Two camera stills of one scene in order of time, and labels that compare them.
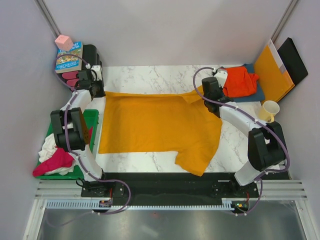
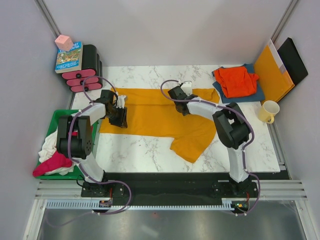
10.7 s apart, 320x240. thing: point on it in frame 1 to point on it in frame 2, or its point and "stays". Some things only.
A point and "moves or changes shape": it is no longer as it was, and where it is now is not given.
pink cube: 64,42 stays
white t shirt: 48,146 stays
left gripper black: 101,94 to 121,122
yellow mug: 267,110 stays
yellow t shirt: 162,123 moves or changes shape
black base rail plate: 170,186 stays
